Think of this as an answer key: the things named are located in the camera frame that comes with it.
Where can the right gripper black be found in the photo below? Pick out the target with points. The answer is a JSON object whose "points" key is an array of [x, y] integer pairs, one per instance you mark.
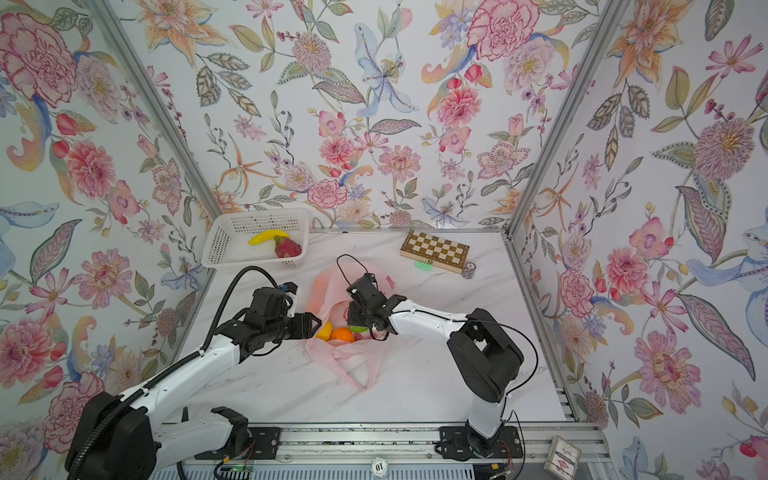
{"points": [[372, 315]]}

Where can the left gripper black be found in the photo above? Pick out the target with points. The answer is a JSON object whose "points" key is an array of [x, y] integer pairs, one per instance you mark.
{"points": [[299, 325]]}

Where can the pink plastic bag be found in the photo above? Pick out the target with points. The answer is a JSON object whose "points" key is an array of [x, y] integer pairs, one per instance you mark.
{"points": [[329, 301]]}

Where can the red dragon fruit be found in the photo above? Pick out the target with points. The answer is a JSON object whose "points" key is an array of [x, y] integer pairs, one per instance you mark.
{"points": [[285, 247]]}

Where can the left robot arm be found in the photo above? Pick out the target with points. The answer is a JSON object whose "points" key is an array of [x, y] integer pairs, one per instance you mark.
{"points": [[127, 436]]}

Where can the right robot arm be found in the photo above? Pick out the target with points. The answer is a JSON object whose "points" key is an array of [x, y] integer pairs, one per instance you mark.
{"points": [[487, 359]]}

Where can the orange fruit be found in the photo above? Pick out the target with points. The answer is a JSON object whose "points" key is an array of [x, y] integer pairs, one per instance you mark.
{"points": [[343, 334]]}

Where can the yellow lemon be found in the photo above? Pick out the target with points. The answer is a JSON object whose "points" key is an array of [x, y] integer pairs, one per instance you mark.
{"points": [[326, 332]]}

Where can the green toy brick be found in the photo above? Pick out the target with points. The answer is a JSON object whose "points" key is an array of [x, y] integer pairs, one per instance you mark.
{"points": [[423, 264]]}

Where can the wooden chessboard box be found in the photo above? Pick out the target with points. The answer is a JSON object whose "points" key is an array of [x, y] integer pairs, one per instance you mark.
{"points": [[436, 251]]}

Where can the white plastic basket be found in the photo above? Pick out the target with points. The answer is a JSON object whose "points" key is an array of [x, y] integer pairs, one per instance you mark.
{"points": [[245, 239]]}

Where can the yellow banana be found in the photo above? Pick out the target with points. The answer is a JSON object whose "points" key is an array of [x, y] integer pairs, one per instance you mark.
{"points": [[274, 234]]}

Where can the small card box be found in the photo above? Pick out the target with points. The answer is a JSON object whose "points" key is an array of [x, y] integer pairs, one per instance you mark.
{"points": [[562, 459]]}

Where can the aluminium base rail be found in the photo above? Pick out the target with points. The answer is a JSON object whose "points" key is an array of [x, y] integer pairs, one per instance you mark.
{"points": [[357, 443]]}

